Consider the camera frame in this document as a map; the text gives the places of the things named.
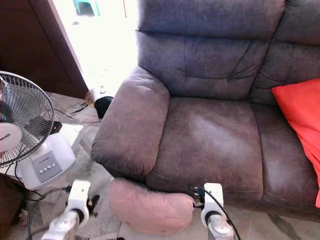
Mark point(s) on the pink plush pillow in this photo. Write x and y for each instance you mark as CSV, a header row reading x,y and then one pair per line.
x,y
147,210

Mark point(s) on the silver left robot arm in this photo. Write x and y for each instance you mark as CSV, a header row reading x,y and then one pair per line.
x,y
61,227

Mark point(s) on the brown grey suede sofa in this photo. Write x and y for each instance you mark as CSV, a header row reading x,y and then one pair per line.
x,y
210,135

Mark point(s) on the red pillow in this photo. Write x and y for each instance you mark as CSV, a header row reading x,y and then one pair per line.
x,y
300,115

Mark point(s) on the white electric fan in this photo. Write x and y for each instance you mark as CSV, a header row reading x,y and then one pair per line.
x,y
47,160

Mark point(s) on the white plastic stool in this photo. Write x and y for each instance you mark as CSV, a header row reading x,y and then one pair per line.
x,y
82,137

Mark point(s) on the dark brown cabinet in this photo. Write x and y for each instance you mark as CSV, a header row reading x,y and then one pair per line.
x,y
10,210

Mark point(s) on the black round object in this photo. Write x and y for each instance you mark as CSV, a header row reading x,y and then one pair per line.
x,y
103,106

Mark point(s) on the dark brown wooden door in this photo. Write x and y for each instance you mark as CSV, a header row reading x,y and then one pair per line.
x,y
35,40

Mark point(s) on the green plastic chair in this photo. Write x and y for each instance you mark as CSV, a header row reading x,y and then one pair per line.
x,y
86,7

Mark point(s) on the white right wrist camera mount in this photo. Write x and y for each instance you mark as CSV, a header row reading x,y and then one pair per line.
x,y
213,194

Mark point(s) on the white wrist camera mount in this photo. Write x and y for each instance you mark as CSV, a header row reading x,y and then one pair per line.
x,y
79,194
213,194

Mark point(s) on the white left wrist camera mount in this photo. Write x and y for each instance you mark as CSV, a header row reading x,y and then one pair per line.
x,y
79,194

